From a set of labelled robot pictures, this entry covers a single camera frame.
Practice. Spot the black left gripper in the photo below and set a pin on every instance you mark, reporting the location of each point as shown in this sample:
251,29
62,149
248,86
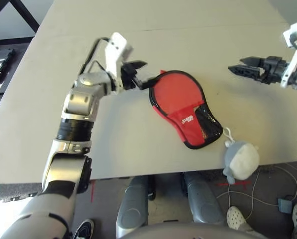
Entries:
128,77

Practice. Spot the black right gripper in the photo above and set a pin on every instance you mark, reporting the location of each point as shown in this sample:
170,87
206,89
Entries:
274,69

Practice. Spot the red black paddle case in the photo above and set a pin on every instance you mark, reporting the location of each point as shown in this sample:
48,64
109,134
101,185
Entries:
176,92

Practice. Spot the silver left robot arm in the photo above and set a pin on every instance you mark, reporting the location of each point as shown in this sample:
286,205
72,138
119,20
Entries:
81,102

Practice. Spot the dark grey rug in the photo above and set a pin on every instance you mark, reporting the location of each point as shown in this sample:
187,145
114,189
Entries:
268,169

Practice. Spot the black bar-shaped device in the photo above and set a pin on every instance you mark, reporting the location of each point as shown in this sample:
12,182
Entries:
4,66

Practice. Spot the grey left robot leg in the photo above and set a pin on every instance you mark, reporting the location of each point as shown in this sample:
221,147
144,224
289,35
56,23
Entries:
132,211

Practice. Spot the grey robot leg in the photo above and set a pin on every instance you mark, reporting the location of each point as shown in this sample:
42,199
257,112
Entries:
203,199
132,211

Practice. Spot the grey right robot leg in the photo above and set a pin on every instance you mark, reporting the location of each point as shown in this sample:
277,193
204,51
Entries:
203,199

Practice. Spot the blue-grey power adapter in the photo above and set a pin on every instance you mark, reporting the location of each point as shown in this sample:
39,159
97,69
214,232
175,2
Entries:
285,205

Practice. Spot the grey robot torso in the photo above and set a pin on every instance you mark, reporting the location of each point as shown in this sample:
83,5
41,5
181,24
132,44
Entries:
188,231

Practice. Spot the black white sneaker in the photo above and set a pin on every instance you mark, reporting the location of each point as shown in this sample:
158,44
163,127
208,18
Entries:
85,229

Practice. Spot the black puzzle foam mat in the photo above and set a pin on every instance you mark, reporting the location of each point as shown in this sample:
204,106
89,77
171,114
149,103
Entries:
16,193

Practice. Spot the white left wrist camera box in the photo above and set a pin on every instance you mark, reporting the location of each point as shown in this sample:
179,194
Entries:
116,49

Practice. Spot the black metal frame table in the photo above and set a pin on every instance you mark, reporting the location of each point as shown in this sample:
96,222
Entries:
26,17

